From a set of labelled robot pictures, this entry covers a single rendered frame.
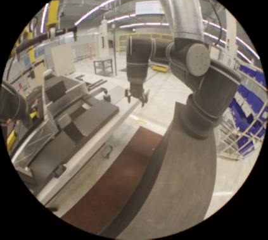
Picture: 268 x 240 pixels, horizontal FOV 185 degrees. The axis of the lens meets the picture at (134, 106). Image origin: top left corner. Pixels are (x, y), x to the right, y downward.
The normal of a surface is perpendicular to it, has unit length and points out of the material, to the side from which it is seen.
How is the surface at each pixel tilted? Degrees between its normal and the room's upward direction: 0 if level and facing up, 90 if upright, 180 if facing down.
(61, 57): 90
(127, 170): 0
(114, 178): 0
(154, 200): 0
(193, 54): 88
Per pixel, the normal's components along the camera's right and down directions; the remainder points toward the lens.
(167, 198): 0.02, -0.76
